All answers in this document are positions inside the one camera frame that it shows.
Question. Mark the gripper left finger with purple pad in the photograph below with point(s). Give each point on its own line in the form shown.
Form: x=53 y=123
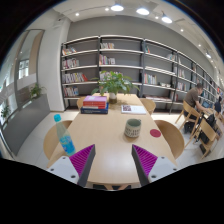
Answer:
x=75 y=168

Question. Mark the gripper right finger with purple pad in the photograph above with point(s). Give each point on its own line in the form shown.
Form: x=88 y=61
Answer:
x=151 y=168

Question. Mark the clear water bottle blue cap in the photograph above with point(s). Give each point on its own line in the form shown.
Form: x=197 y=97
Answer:
x=64 y=136

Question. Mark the round red coaster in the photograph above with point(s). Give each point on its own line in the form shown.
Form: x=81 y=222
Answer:
x=155 y=133

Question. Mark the wooden chair near left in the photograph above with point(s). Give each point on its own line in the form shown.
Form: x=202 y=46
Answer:
x=51 y=139

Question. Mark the wooden chair near right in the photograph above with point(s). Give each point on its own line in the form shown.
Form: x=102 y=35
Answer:
x=173 y=137

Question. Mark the green patterned ceramic mug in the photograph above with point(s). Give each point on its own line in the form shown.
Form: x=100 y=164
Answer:
x=132 y=128

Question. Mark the open white magazine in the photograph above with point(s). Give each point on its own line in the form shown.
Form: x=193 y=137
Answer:
x=132 y=109

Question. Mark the wooden chair far right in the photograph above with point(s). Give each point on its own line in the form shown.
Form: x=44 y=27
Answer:
x=148 y=104

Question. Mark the wooden chair far left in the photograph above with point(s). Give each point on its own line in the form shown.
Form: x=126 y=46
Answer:
x=80 y=102

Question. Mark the wooden chair with black bag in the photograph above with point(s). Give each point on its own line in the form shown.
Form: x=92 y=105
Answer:
x=206 y=133

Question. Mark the stack of red blue books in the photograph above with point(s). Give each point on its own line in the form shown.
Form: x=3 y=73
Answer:
x=95 y=105

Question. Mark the wooden chair under seated person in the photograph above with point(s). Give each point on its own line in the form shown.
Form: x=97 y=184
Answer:
x=188 y=115

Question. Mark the seated person in brown shirt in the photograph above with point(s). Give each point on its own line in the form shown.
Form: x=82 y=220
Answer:
x=192 y=99

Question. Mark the small plant on ledge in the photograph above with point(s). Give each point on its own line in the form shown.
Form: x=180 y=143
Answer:
x=36 y=91

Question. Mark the potted green plant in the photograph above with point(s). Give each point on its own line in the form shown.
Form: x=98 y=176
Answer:
x=113 y=83

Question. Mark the large grey bookshelf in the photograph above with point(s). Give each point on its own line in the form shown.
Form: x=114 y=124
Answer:
x=158 y=72

